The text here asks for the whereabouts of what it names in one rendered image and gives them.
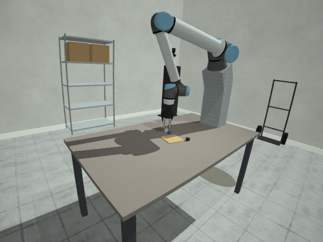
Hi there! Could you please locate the tan mat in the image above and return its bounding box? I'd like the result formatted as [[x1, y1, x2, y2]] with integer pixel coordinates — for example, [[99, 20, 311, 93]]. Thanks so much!
[[161, 134, 184, 144]]

